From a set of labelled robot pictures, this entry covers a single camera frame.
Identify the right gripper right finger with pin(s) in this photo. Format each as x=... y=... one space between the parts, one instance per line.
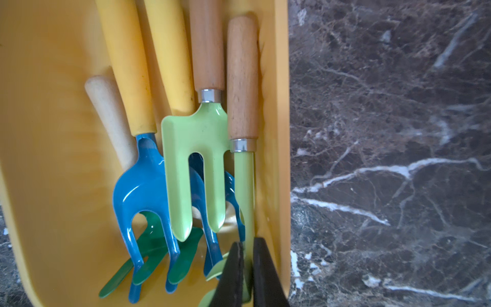
x=267 y=286

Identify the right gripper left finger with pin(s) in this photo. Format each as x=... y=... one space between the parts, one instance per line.
x=229 y=290

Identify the yellow storage box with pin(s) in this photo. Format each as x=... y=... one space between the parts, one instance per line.
x=59 y=168

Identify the yellow handle blue fork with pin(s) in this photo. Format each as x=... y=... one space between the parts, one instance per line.
x=130 y=96

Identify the wood handle lime fork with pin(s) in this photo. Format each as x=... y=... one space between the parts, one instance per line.
x=205 y=132

